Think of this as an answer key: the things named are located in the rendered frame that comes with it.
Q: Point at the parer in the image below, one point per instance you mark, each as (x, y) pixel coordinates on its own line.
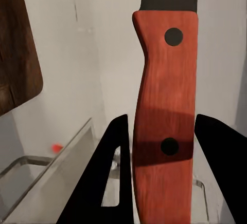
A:
(162, 149)

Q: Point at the drop in sink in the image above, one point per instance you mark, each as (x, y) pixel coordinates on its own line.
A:
(45, 200)

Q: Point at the cutting board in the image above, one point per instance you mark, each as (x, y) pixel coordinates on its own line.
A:
(20, 74)

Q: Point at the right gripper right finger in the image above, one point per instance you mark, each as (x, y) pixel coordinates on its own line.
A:
(226, 152)

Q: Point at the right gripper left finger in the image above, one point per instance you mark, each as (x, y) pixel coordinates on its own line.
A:
(84, 204)

